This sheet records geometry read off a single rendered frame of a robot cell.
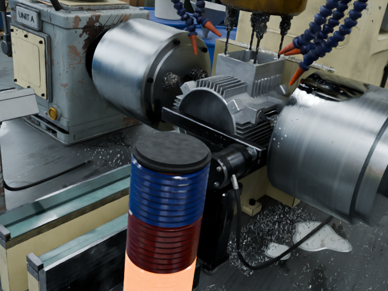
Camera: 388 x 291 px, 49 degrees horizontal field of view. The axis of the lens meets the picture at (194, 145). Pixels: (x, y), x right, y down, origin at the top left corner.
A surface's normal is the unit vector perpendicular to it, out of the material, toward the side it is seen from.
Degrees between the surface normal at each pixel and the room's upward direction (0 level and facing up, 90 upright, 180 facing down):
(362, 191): 96
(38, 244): 90
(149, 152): 0
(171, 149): 0
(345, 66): 90
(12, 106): 68
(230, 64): 90
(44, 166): 0
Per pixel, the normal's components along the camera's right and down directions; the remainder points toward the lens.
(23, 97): 0.74, 0.00
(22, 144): 0.11, -0.90
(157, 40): -0.25, -0.62
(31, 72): -0.65, 0.26
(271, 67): 0.75, 0.36
